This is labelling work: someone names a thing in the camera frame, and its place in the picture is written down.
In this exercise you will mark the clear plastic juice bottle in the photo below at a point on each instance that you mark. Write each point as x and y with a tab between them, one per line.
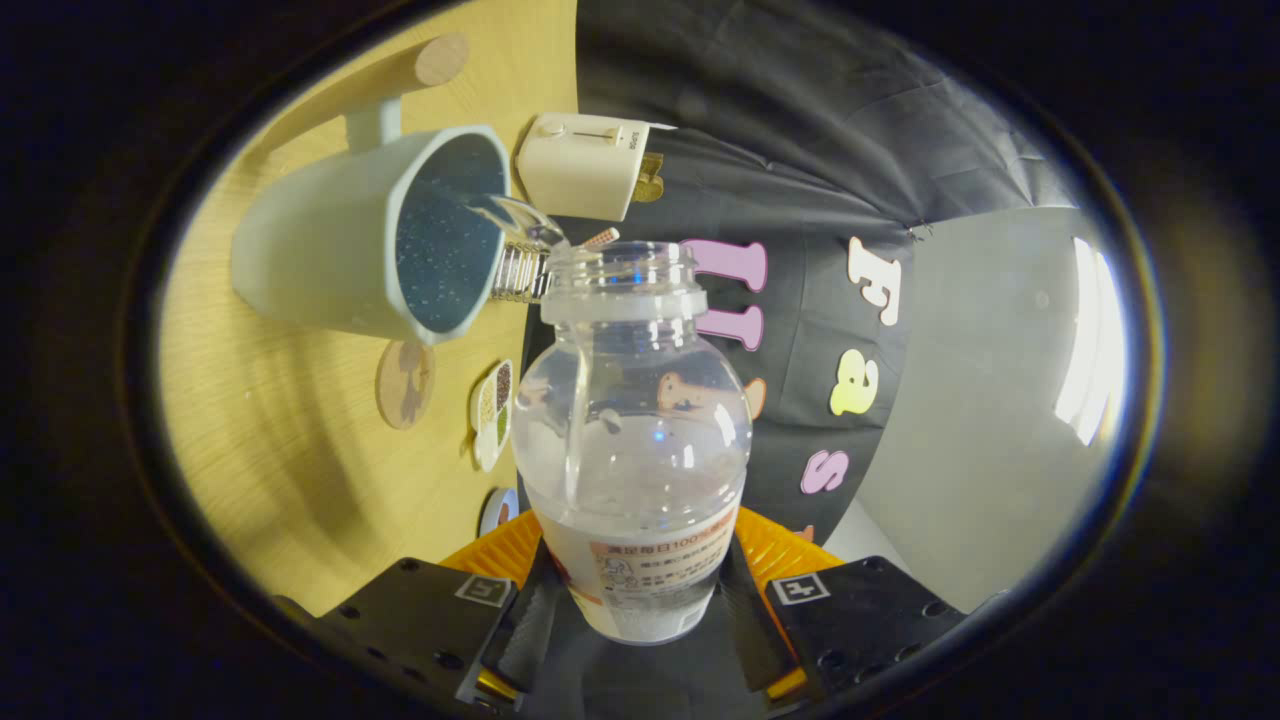
630	450

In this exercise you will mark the white divided dish with beans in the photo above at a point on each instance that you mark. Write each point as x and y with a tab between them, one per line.
492	415

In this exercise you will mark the wooden table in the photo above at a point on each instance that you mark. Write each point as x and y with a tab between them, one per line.
280	450

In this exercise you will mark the brown toast slice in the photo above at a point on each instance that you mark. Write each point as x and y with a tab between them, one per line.
646	192
652	168

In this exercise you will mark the round wooden coaster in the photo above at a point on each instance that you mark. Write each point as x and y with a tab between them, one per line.
405	385

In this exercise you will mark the blue plate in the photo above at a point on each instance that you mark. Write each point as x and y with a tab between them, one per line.
495	510

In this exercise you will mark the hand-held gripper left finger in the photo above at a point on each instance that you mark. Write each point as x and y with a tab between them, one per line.
530	630

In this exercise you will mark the white toaster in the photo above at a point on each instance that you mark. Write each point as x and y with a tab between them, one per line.
575	170

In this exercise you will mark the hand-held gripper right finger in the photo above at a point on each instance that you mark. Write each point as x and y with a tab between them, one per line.
760	630

